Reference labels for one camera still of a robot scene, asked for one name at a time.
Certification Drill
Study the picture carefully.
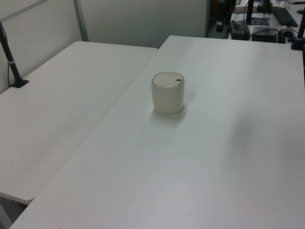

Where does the black monitor stand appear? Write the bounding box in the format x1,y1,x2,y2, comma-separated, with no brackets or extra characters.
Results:
246,0,270,26

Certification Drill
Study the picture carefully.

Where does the black camera stand pole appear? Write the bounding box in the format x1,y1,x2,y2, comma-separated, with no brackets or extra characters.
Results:
0,21,30,88

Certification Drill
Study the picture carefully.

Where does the black electronics box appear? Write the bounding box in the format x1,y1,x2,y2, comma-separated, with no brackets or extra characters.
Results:
252,26,280,43

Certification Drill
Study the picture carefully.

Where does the beige trash bin lid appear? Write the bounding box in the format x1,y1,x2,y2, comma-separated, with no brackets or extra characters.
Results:
152,72,184,88

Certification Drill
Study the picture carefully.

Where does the beige round trash bin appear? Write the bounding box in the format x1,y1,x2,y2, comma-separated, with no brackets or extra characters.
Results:
151,71,186,115

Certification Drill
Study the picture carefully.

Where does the thin black stand cable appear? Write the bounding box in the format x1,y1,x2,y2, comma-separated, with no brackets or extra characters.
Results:
6,62,15,87

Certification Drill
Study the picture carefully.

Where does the black clamp stand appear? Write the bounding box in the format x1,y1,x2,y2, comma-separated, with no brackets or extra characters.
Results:
290,13,305,51

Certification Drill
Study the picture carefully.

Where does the brown cardboard piece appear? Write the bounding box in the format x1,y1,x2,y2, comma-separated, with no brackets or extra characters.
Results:
234,6,258,14

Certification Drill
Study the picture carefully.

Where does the black keyboard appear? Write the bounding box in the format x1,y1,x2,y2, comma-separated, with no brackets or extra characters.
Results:
271,6,299,27

